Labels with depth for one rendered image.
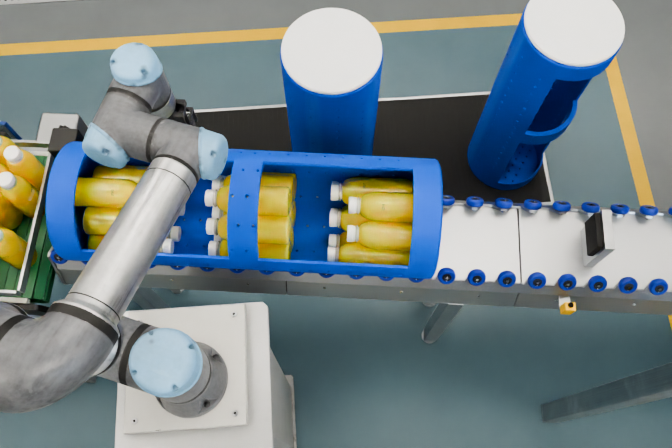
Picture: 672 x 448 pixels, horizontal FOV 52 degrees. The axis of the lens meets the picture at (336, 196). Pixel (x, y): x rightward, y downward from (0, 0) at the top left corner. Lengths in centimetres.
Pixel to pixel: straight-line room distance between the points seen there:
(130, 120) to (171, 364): 44
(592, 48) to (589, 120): 116
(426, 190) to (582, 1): 85
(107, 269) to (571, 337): 214
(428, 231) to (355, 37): 67
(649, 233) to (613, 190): 110
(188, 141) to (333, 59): 90
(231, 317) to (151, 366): 28
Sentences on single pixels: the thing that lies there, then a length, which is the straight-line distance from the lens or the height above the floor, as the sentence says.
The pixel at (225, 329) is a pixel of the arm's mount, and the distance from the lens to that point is 150.
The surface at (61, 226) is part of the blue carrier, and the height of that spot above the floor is 119.
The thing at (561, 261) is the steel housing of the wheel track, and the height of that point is 93.
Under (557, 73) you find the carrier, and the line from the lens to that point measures 204.
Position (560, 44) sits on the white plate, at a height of 104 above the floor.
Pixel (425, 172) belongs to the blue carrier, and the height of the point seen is 122.
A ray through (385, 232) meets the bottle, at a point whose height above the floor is 114.
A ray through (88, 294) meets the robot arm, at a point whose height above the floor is 177.
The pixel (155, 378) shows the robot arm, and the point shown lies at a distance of 128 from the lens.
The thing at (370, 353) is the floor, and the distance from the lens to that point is 267.
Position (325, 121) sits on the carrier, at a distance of 198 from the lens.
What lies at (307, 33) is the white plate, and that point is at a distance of 195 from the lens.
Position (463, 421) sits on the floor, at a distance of 268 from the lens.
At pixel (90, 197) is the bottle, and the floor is 117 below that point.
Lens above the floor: 263
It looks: 68 degrees down
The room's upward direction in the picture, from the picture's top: straight up
